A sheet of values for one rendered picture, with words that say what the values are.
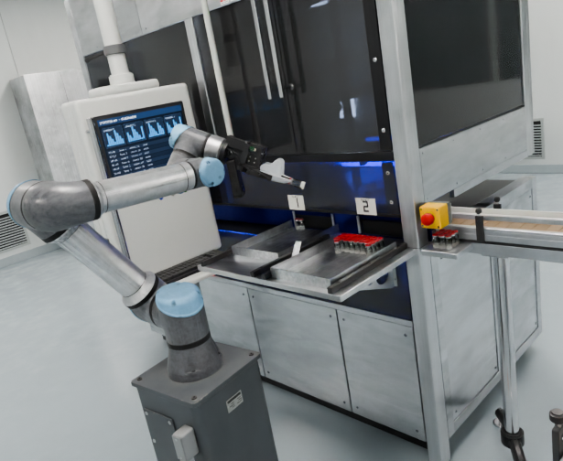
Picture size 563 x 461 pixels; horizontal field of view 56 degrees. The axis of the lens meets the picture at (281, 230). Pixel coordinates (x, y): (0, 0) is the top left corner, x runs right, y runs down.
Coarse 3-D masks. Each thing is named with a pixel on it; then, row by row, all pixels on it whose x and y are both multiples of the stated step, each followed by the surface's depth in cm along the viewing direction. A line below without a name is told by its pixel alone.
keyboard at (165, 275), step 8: (200, 256) 228; (208, 256) 229; (176, 264) 223; (184, 264) 222; (192, 264) 219; (160, 272) 218; (168, 272) 215; (176, 272) 214; (184, 272) 213; (192, 272) 214; (168, 280) 208; (176, 280) 209
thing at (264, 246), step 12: (276, 228) 221; (288, 228) 226; (336, 228) 208; (252, 240) 212; (264, 240) 216; (276, 240) 213; (288, 240) 210; (300, 240) 208; (312, 240) 199; (240, 252) 202; (252, 252) 197; (264, 252) 192; (276, 252) 187
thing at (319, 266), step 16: (304, 256) 184; (320, 256) 185; (336, 256) 182; (352, 256) 179; (368, 256) 167; (272, 272) 173; (288, 272) 167; (304, 272) 173; (320, 272) 171; (336, 272) 168; (352, 272) 162
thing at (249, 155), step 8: (232, 136) 150; (224, 144) 149; (232, 144) 149; (240, 144) 149; (248, 144) 147; (256, 144) 153; (224, 152) 149; (232, 152) 150; (240, 152) 150; (248, 152) 147; (256, 152) 148; (264, 152) 150; (224, 160) 152; (240, 160) 148; (248, 160) 148; (256, 160) 148; (240, 168) 149; (248, 168) 148; (256, 168) 149
